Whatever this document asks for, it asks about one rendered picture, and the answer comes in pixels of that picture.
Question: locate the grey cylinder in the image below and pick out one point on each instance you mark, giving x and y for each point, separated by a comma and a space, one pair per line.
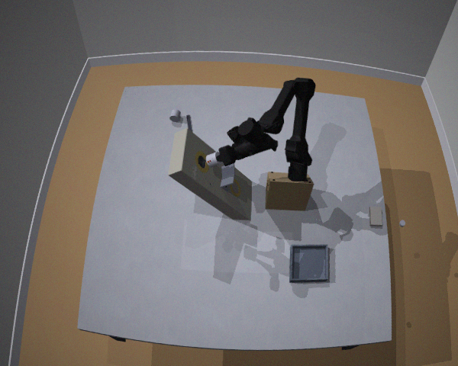
175, 115
211, 159

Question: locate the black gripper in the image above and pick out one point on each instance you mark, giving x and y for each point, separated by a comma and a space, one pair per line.
229, 154

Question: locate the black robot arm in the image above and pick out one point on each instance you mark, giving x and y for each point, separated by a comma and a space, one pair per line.
296, 148

